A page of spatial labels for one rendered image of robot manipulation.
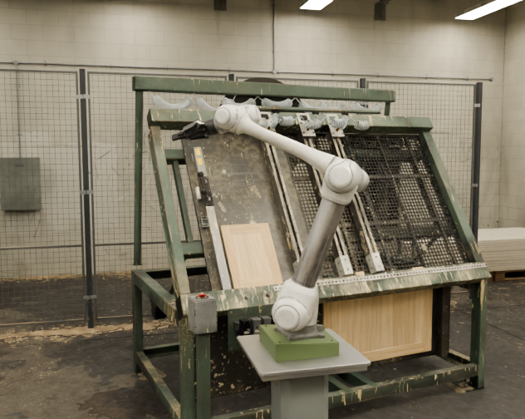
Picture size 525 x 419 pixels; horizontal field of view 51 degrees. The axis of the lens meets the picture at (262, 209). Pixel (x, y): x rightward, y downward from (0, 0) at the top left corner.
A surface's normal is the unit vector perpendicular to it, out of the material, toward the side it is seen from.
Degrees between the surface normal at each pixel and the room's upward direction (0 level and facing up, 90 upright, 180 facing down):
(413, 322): 90
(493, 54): 90
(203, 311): 90
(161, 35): 90
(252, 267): 57
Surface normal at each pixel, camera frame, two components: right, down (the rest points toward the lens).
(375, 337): 0.41, 0.08
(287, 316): -0.30, 0.17
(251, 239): 0.35, -0.47
